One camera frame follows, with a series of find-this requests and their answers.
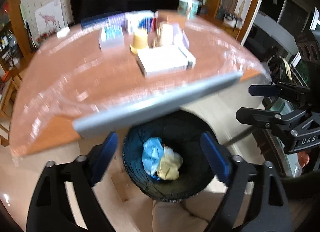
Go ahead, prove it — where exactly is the white blue medicine box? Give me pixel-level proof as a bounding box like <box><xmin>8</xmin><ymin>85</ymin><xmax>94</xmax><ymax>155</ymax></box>
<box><xmin>137</xmin><ymin>45</ymin><xmax>196</xmax><ymax>78</ymax></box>

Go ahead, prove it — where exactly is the clear dental floss box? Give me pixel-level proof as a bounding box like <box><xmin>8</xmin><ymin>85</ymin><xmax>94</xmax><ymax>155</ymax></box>
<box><xmin>99</xmin><ymin>25</ymin><xmax>124</xmax><ymax>50</ymax></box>

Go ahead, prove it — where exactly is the yellow paper cup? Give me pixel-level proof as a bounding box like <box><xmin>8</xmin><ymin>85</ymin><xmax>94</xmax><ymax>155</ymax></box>
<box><xmin>130</xmin><ymin>28</ymin><xmax>149</xmax><ymax>54</ymax></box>

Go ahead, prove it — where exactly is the purple hair roller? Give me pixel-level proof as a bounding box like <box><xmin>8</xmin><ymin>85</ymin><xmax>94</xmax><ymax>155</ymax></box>
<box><xmin>172</xmin><ymin>23</ymin><xmax>190</xmax><ymax>49</ymax></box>
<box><xmin>107</xmin><ymin>13</ymin><xmax>125</xmax><ymax>30</ymax></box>

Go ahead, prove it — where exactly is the white blue red carton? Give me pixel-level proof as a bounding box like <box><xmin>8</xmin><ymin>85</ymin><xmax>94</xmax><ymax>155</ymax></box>
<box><xmin>125</xmin><ymin>10</ymin><xmax>156</xmax><ymax>35</ymax></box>

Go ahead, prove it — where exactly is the black trash bin with liner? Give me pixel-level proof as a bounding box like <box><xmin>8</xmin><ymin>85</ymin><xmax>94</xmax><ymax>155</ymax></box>
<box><xmin>123</xmin><ymin>110</ymin><xmax>215</xmax><ymax>202</ymax></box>

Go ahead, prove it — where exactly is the white computer mouse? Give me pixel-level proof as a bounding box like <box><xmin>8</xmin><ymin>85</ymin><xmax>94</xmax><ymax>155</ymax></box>
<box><xmin>56</xmin><ymin>27</ymin><xmax>70</xmax><ymax>38</ymax></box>

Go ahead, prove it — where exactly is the red flower framed picture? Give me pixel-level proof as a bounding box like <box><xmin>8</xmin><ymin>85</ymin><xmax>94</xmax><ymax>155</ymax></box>
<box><xmin>36</xmin><ymin>29</ymin><xmax>56</xmax><ymax>44</ymax></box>

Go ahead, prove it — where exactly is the blue phone case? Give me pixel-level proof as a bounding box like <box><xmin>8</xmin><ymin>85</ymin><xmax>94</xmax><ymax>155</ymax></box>
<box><xmin>80</xmin><ymin>11</ymin><xmax>121</xmax><ymax>29</ymax></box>

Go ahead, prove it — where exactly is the wooden side shelf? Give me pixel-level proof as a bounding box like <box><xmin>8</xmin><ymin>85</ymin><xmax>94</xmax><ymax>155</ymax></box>
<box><xmin>1</xmin><ymin>1</ymin><xmax>25</xmax><ymax>147</ymax></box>

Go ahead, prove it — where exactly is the teal white ceramic mug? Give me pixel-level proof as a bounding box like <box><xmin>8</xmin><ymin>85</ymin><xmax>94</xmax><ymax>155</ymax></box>
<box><xmin>177</xmin><ymin>0</ymin><xmax>199</xmax><ymax>20</ymax></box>

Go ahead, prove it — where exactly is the giraffe picture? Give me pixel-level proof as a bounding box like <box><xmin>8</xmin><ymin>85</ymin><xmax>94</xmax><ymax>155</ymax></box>
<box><xmin>35</xmin><ymin>0</ymin><xmax>65</xmax><ymax>35</ymax></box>

